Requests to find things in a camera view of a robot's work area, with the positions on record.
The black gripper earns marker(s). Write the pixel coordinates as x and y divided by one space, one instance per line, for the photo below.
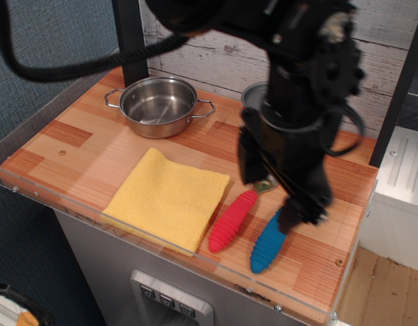
294 156

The small stainless steel pot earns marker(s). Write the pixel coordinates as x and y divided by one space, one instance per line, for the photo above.
159 107

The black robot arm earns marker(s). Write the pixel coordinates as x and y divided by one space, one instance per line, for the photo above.
313 68

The yellow dish towel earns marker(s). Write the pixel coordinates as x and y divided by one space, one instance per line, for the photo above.
166 203

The toy food can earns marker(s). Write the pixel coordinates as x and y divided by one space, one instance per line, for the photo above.
253 97

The silver button control panel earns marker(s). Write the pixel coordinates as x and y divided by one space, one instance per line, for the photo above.
160 303

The orange object bottom left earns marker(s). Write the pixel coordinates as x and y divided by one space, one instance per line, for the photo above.
29 319

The blue handled fork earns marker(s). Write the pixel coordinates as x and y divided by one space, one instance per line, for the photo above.
267 246

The red handled spoon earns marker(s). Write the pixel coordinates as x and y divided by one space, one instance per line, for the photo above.
228 225

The black vertical post right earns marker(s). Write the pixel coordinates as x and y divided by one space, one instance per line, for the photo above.
395 107

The black vertical post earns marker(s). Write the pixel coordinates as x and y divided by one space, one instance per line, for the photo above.
395 107
130 36

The black vertical post left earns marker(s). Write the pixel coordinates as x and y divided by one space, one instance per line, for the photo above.
130 36

